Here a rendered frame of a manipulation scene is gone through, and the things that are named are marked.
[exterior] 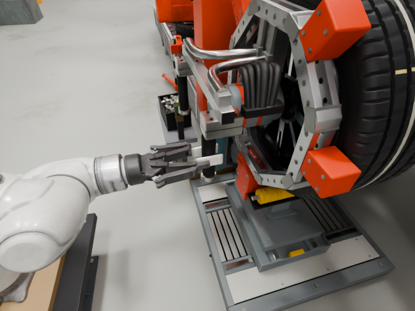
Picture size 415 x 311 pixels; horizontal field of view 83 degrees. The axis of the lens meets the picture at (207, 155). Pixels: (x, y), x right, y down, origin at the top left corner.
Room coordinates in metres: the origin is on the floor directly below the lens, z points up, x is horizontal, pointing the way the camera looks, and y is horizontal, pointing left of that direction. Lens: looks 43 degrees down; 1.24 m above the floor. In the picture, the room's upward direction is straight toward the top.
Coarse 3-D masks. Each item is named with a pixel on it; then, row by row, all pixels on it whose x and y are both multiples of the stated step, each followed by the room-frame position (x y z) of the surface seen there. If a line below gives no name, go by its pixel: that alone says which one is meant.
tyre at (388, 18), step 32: (288, 0) 0.74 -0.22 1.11; (320, 0) 0.62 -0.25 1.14; (384, 0) 0.58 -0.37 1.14; (384, 32) 0.50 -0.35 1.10; (352, 64) 0.47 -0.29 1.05; (384, 64) 0.45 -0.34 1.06; (352, 96) 0.44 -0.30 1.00; (384, 96) 0.41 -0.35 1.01; (352, 128) 0.41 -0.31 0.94; (384, 128) 0.39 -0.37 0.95; (352, 160) 0.37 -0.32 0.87; (384, 160) 0.39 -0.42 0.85; (288, 192) 0.51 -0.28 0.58
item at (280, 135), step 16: (288, 48) 0.93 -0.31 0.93; (288, 64) 0.95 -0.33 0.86; (336, 64) 0.52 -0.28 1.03; (288, 80) 0.75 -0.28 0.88; (336, 80) 0.50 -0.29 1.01; (288, 96) 0.74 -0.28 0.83; (288, 112) 0.71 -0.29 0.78; (256, 128) 0.80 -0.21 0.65; (272, 128) 0.81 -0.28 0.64; (288, 128) 0.66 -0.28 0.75; (272, 144) 0.73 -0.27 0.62; (288, 144) 0.73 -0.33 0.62; (272, 160) 0.64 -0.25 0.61; (288, 160) 0.63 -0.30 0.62
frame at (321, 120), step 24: (264, 0) 0.71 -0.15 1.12; (240, 24) 0.83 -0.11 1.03; (288, 24) 0.57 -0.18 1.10; (240, 48) 0.89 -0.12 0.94; (312, 72) 0.47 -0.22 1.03; (312, 96) 0.44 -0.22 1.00; (336, 96) 0.44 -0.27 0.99; (312, 120) 0.41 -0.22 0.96; (336, 120) 0.41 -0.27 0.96; (240, 144) 0.73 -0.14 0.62; (312, 144) 0.40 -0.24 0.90; (264, 168) 0.61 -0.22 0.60; (288, 168) 0.43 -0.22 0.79
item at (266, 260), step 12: (228, 192) 0.85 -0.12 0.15; (240, 204) 0.76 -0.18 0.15; (240, 216) 0.68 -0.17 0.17; (252, 228) 0.62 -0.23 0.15; (252, 240) 0.55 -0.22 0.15; (312, 240) 0.54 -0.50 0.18; (324, 240) 0.55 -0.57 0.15; (252, 252) 0.51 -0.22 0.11; (264, 252) 0.49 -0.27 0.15; (276, 252) 0.48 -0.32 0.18; (288, 252) 0.49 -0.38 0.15; (300, 252) 0.48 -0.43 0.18; (312, 252) 0.49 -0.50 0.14; (324, 252) 0.52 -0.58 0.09; (264, 264) 0.43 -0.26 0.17; (276, 264) 0.44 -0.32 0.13
